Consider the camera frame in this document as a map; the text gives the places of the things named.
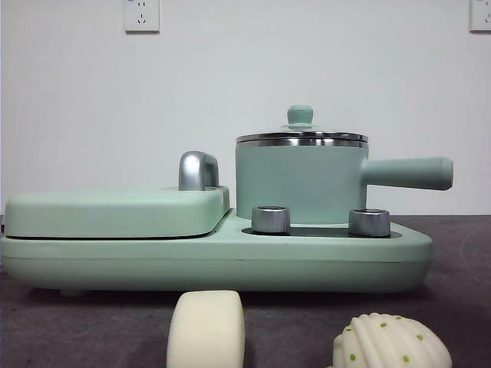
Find silver grill cover handle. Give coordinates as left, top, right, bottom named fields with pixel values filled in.
left=178, top=150, right=221, bottom=192

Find plain white steamed bun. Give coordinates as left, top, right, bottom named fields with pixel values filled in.
left=166, top=290, right=246, bottom=368

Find glass lid with green knob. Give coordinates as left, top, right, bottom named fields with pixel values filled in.
left=235, top=104, right=369, bottom=143

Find white wall socket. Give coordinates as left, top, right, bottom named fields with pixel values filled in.
left=469, top=0, right=491, bottom=34
left=123, top=0, right=160, bottom=35

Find green grill cover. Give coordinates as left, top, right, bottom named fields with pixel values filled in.
left=3, top=185, right=232, bottom=239

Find green pot with handle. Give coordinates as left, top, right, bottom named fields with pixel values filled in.
left=234, top=136, right=455, bottom=225

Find silver control knob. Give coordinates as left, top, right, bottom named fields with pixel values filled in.
left=251, top=205, right=292, bottom=234
left=348, top=208, right=392, bottom=237

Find ribbed white bun green dots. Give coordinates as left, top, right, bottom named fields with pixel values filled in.
left=331, top=312, right=454, bottom=368

